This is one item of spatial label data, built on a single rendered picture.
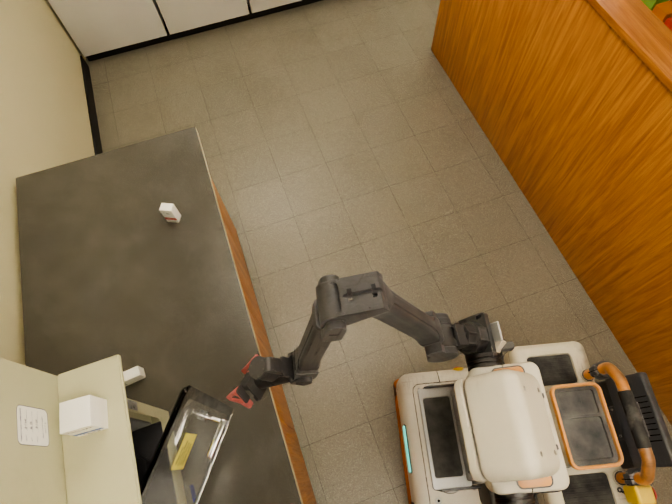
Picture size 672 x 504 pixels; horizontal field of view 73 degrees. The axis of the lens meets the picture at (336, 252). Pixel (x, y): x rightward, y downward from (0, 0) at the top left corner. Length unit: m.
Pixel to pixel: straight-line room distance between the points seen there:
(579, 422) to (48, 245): 1.82
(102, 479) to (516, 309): 2.14
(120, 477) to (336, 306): 0.46
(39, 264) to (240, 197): 1.34
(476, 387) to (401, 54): 2.87
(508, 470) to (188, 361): 0.96
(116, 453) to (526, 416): 0.76
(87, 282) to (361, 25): 2.80
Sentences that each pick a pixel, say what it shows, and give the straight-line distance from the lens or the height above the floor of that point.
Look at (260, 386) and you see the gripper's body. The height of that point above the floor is 1.09.
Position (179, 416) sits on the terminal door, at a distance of 1.03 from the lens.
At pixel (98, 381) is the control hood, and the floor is 1.51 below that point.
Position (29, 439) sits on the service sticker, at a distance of 0.90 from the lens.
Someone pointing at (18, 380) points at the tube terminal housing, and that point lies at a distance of 0.91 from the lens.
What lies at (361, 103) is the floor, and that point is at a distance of 3.24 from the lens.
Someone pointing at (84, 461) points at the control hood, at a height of 1.51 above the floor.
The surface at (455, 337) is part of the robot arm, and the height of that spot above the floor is 1.23.
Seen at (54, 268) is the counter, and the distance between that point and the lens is 1.84.
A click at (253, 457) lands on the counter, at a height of 0.94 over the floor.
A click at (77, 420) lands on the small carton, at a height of 1.57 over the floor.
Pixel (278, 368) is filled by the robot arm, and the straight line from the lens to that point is 1.18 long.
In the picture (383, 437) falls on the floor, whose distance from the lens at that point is 2.35.
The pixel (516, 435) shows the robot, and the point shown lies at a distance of 1.01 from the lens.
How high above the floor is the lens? 2.34
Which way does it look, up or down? 64 degrees down
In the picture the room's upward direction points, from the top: 4 degrees counter-clockwise
